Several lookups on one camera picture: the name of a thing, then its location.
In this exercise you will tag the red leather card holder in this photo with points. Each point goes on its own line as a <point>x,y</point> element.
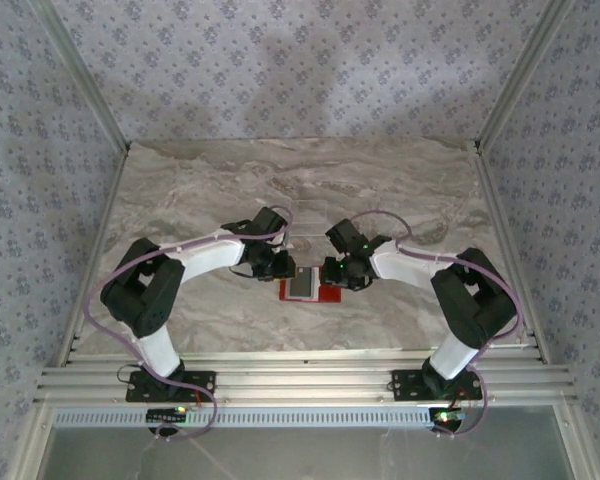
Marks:
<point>330,294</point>

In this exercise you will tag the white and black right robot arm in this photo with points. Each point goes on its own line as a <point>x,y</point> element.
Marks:
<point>410,260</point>

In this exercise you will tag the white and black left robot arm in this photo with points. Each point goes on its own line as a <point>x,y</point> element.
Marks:
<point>205,257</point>

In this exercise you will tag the grey metal panel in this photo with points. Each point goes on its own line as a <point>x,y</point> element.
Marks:
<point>305,457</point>

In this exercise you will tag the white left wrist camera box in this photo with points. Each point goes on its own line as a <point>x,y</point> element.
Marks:
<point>286,242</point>

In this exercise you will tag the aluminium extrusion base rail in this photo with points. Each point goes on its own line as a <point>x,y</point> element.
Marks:
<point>305,380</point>

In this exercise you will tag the aluminium table side rail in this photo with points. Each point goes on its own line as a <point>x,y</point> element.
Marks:
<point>494,190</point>
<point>96,250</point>

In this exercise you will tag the aluminium frame post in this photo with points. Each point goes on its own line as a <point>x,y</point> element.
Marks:
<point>521,75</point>
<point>86,75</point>

